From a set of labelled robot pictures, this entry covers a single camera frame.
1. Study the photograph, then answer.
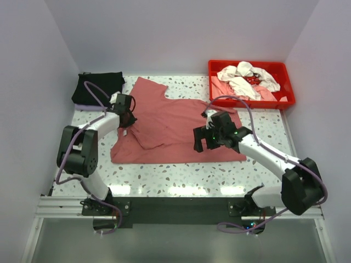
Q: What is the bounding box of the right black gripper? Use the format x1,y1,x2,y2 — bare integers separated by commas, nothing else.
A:
193,124,224,153

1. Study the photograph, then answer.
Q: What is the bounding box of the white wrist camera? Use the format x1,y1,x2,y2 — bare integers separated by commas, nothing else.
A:
110,92,119,104
206,115,214,129

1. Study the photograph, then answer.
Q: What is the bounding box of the white t shirt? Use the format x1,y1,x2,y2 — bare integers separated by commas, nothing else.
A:
211,61,281,101

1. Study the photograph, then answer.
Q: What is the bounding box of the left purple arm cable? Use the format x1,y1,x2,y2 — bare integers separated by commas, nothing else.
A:
54,81,113,198

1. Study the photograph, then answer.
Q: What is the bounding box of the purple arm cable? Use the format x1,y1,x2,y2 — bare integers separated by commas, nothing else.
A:
54,81,113,198
201,95,329,205

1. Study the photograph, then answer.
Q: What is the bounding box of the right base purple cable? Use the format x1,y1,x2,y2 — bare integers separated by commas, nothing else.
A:
217,205,288,233

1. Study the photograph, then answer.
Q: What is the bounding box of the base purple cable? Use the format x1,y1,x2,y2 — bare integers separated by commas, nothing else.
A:
217,205,288,233
82,199,124,235

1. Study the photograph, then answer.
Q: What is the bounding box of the red plastic bin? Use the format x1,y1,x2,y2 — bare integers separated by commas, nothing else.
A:
208,60,296,110

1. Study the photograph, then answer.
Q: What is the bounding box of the folded lavender t shirt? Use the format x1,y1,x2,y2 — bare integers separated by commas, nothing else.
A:
75,104,107,112

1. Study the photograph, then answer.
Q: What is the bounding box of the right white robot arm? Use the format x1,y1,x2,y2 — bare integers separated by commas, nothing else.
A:
193,111,327,215

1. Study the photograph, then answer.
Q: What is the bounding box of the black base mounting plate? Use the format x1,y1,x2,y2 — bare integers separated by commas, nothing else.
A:
80,197,276,231

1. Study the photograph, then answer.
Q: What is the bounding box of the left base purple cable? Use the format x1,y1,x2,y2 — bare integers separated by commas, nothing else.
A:
82,199,124,235

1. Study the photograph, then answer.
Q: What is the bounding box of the light pink t shirt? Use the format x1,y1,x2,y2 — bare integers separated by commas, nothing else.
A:
211,76,277,101

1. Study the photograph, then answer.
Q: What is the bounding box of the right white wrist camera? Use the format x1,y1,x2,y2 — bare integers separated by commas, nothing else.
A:
206,115,214,129

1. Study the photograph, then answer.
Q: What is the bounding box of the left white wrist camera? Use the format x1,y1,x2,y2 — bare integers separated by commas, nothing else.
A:
110,92,119,104

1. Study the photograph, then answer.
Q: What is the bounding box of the dusty pink t shirt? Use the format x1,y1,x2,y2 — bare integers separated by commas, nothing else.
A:
110,77,246,164

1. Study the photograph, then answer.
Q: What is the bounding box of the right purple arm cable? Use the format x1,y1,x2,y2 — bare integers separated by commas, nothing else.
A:
201,95,329,205

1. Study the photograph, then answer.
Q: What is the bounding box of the folded black t shirt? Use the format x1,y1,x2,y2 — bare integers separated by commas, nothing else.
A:
71,72,125,106

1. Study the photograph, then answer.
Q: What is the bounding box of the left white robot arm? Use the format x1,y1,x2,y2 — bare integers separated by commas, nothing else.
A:
55,93,137,215

